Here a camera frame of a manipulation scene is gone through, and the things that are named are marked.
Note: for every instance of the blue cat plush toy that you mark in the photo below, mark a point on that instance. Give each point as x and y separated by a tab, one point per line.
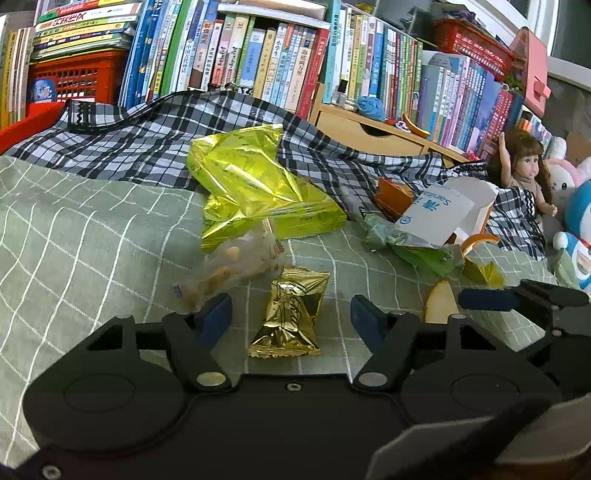
579	217

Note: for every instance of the orange curved trinket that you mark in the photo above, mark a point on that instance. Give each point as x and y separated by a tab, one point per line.
418	129

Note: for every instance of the clear snack packet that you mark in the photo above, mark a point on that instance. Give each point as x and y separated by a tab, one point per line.
221	272

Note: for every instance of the gold foil candy packet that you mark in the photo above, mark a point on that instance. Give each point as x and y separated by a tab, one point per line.
286	314

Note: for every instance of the green checked bedsheet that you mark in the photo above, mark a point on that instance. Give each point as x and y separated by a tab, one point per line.
69	254

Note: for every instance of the orange peel strip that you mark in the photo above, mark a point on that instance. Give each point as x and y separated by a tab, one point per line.
480	239

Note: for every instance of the pink house-shaped box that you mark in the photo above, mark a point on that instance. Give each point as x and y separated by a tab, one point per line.
533	69

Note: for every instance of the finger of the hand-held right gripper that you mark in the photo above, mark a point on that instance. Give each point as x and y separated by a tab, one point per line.
489	299

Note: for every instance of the black white plaid blanket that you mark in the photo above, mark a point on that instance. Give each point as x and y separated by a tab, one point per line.
138	143

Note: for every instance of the row of upright books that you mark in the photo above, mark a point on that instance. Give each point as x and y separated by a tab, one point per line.
277	60

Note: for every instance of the stack of flat-lying books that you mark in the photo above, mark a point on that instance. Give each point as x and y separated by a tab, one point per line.
83	32

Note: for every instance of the blue white round toy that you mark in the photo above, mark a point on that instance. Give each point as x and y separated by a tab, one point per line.
42	90

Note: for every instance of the wooden drawer organiser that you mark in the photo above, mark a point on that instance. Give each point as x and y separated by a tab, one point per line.
360	129

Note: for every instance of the pink rabbit plush toy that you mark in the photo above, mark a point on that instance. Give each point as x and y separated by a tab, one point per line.
563	180

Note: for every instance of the white paper bag blue print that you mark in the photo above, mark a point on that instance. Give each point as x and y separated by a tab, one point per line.
434	217

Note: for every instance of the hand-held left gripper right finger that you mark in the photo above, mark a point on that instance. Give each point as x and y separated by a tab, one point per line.
367	321

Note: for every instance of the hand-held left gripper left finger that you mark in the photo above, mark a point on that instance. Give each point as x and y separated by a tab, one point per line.
214	318

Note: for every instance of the yellow green wrapper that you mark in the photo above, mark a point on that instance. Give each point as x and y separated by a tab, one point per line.
485	274

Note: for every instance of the white orange paper carton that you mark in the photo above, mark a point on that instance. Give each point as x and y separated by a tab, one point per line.
480	198

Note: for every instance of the row of large pale books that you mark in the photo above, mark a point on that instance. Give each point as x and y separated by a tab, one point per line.
16	78

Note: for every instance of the red plastic basket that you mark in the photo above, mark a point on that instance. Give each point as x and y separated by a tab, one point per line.
471	41
83	76

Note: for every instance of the green crumpled wrapper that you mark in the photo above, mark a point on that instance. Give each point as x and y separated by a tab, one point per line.
415	251

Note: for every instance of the brown cardboard box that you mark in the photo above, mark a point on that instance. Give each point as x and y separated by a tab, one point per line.
579	147

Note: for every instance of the yellow foil snack bag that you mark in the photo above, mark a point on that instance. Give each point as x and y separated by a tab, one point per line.
249	184

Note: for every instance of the brown-haired doll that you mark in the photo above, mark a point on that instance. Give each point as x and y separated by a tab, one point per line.
526	166

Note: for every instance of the blue yarn ball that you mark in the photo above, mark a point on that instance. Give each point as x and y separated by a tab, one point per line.
371	107

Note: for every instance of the pale fruit slice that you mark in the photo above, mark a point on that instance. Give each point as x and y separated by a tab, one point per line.
438	304

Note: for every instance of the red padded bed rail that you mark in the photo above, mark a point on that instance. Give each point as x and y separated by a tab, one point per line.
27	127

